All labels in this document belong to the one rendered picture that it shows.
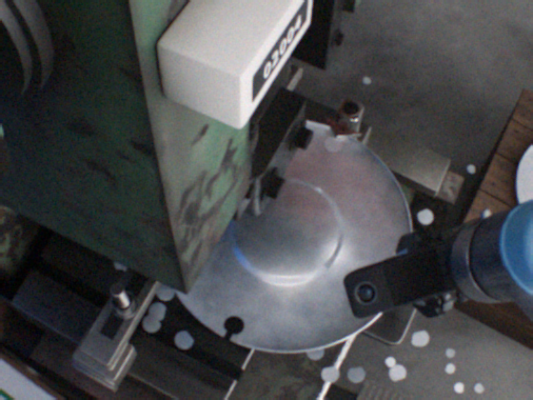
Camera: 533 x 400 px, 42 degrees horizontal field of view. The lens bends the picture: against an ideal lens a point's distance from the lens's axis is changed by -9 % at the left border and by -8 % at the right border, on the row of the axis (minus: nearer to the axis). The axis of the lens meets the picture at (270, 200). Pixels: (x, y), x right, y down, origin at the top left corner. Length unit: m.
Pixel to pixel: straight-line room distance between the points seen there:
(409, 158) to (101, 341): 0.51
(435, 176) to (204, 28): 0.81
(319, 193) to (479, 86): 1.20
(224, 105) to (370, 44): 1.72
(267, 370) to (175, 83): 0.67
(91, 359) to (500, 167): 0.91
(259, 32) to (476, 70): 1.76
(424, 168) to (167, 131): 0.76
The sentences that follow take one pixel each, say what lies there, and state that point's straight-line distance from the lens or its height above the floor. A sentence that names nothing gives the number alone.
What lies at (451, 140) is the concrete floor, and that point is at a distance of 1.90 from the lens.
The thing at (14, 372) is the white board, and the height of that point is 0.57.
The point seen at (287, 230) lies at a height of 0.79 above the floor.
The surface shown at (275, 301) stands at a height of 0.78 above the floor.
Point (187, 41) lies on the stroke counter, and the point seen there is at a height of 1.34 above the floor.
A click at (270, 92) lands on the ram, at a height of 0.99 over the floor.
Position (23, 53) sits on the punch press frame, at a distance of 0.32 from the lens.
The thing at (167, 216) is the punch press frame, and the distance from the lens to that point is 0.42.
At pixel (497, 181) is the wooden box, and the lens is 1.46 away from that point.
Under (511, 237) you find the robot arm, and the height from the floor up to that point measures 1.11.
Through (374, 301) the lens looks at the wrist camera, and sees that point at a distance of 0.69.
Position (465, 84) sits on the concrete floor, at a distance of 2.01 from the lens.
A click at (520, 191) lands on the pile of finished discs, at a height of 0.36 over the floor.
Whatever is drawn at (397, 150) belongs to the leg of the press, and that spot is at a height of 0.64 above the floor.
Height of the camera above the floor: 1.57
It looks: 64 degrees down
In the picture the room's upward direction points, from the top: 4 degrees clockwise
